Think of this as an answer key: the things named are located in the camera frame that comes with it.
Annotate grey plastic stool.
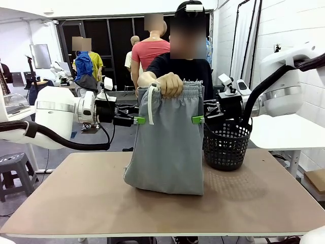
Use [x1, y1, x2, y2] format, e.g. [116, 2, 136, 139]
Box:
[0, 152, 40, 203]

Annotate large white table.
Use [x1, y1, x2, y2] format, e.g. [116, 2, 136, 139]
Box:
[250, 114, 325, 178]

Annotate bald mannequin in white shirt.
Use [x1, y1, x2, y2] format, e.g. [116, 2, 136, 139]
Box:
[124, 35, 141, 77]

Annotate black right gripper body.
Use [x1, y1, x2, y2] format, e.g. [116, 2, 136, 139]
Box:
[218, 97, 245, 120]

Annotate black wall pipe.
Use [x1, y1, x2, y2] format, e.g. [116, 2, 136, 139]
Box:
[236, 0, 264, 64]

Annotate black perforated plastic basket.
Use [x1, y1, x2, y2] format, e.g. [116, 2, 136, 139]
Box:
[203, 118, 253, 172]

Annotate grey training pants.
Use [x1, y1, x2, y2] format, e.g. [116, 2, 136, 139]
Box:
[123, 82, 205, 196]

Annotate person in black t-shirt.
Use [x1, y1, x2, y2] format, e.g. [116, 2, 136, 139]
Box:
[138, 1, 214, 244]

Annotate person's right hand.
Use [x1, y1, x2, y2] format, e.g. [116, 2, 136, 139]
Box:
[156, 72, 184, 99]

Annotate framed grey wall panel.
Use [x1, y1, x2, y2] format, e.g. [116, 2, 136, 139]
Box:
[29, 44, 52, 69]

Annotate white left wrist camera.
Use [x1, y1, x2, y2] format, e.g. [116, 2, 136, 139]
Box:
[97, 77, 114, 100]

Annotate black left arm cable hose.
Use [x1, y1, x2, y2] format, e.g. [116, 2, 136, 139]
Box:
[0, 98, 115, 151]

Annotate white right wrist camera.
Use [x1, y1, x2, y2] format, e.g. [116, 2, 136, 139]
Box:
[217, 73, 242, 99]

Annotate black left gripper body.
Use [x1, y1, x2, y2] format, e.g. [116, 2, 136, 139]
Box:
[95, 99, 117, 125]

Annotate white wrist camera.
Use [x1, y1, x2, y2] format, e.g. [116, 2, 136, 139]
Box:
[217, 73, 242, 99]
[97, 77, 114, 100]

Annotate white head-mounted camera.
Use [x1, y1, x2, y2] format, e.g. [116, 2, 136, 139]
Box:
[185, 4, 205, 12]

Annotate person's right forearm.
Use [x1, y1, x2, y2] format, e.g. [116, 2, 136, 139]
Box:
[138, 71, 163, 88]

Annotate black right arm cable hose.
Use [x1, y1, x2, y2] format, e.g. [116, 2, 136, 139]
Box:
[240, 52, 325, 126]

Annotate brown cardboard box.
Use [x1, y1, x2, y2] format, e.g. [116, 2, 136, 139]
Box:
[303, 169, 325, 202]

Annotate person in yellow shirt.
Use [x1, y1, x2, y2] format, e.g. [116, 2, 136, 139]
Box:
[72, 36, 105, 132]

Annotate blue patterned shirt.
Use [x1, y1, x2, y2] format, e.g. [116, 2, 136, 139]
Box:
[206, 38, 214, 69]

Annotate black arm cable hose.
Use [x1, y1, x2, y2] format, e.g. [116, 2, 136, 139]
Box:
[0, 98, 115, 151]
[240, 52, 325, 126]

